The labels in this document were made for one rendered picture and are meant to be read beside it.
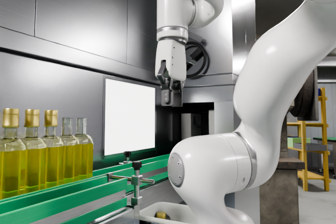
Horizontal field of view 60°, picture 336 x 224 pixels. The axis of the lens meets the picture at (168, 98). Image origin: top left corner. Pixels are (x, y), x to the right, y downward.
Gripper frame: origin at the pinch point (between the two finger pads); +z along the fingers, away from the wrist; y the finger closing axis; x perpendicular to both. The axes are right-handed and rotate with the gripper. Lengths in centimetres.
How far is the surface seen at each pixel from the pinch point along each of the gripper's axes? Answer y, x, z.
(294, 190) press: -306, 5, 86
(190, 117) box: -102, -38, 3
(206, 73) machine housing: -90, -23, -22
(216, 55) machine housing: -90, -17, -32
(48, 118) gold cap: 15.0, -29.3, 5.0
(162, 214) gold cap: -21.0, -14.3, 37.7
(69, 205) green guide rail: 19.5, -16.3, 24.8
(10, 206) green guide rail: 28.7, -23.7, 23.7
